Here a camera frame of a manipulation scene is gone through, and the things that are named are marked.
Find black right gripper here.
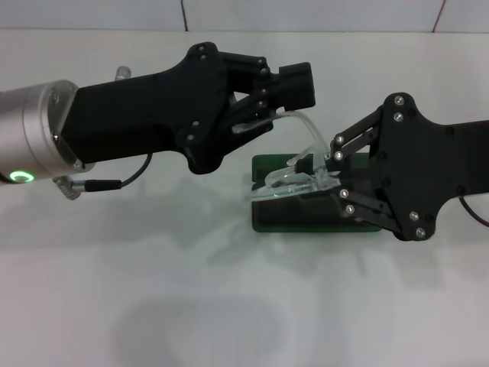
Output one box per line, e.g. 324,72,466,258
296,92,489,242

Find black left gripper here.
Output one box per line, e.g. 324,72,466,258
60,41,276,176

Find clear white glasses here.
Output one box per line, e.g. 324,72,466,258
232,109,343,202

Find green glasses case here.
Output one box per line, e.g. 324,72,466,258
251,152,383,233

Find right gripper cable with plugs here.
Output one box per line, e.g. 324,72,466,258
458,194,489,226

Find gripper cable with plugs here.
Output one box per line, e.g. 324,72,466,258
458,194,489,226
53,65,156,200

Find left gripper cable with plugs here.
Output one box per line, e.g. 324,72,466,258
53,65,156,200

